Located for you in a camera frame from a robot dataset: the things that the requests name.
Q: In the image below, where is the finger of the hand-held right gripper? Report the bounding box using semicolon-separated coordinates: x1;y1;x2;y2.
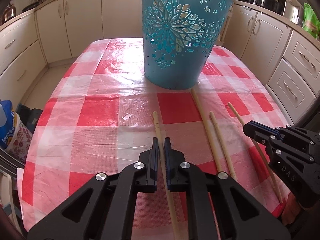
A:
252;121;320;145
243;122;313;162

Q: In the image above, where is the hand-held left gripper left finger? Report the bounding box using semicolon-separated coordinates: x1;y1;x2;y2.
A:
27;137;160;240

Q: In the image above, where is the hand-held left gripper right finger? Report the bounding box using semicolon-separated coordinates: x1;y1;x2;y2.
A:
164;137;292;240

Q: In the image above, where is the pale wooden chopstick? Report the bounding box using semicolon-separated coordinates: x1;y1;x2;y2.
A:
191;88;237;181
153;112;182;240
209;112;223;173
227;102;283;204

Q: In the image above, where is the blue perforated plastic basket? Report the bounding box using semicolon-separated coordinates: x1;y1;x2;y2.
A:
142;0;234;90

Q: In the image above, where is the person's right hand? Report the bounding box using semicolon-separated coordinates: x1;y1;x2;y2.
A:
282;195;303;227

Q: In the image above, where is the red white checked tablecloth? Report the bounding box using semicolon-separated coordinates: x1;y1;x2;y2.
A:
16;38;292;240

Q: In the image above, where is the cream panelled base cabinet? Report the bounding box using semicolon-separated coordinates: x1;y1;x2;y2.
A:
231;1;320;112

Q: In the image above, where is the green snack packet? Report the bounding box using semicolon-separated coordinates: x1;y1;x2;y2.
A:
302;2;320;40

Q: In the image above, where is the white electric kettle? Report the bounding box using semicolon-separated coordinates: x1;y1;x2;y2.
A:
284;0;305;27

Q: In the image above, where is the black toaster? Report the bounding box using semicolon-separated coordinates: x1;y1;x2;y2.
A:
260;0;285;15

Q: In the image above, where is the floral print bag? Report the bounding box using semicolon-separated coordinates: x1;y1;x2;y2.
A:
6;112;34;165

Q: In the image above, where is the folding wooden rack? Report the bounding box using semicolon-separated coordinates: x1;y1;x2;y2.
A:
0;147;25;230

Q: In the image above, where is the blue detergent bag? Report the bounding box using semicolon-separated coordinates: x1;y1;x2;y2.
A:
0;100;17;151

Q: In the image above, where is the cream door base cabinet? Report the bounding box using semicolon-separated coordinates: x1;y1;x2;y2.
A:
34;0;145;66

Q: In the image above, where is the cream drawer cabinet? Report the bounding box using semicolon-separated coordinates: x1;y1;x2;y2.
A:
0;12;48;101

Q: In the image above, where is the steel whistling kettle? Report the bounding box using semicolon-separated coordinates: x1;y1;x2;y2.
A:
2;4;17;22

